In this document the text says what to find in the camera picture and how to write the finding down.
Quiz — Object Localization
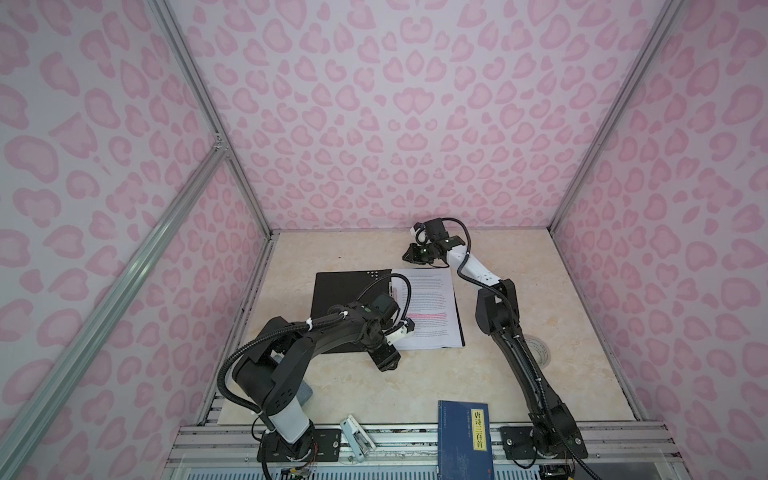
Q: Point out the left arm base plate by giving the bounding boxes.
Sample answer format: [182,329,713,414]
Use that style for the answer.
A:
[257,426,342,463]

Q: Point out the blue book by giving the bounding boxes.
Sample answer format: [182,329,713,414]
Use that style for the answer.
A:
[437,400,494,480]

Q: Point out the aluminium rail frame front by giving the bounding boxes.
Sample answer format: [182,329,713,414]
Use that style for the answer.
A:
[162,421,690,479]

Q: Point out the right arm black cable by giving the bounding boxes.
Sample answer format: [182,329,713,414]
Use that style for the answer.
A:
[440,217,601,480]

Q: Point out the white bracket on rail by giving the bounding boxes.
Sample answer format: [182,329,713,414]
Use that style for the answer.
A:
[340,415,377,463]

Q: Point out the aluminium corner post left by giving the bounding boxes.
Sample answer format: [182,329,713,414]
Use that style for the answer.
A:
[147,0,273,239]

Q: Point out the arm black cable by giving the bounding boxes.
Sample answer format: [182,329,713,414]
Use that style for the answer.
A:
[215,272,413,480]
[440,217,601,480]

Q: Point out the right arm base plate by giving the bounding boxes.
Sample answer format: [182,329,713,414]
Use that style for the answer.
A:
[499,426,589,461]

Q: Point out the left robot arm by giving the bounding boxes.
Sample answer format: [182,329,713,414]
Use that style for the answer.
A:
[217,294,415,457]

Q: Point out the clear tape roll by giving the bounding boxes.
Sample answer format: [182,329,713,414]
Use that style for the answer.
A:
[526,335,551,369]

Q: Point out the grey black file folder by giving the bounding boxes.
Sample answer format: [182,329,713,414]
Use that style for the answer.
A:
[311,269,411,318]

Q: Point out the aluminium diagonal beam left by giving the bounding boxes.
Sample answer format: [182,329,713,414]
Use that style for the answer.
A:
[1,147,227,479]

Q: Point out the grey sponge block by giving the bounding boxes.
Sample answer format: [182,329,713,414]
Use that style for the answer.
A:
[296,381,313,405]

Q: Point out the aluminium corner post right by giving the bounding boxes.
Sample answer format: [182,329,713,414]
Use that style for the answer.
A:
[548,0,688,237]

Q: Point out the white paper sheet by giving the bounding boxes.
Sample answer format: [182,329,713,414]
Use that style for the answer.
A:
[393,268,465,351]

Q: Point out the aluminium corner post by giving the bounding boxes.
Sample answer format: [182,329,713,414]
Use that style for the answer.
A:
[548,0,688,237]
[147,0,273,239]

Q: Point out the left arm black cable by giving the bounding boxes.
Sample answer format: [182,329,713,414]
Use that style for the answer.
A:
[215,272,413,480]

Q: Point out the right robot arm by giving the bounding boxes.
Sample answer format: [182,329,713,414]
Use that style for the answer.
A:
[403,217,588,461]

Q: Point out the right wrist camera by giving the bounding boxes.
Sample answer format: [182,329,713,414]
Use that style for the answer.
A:
[424,218,450,242]

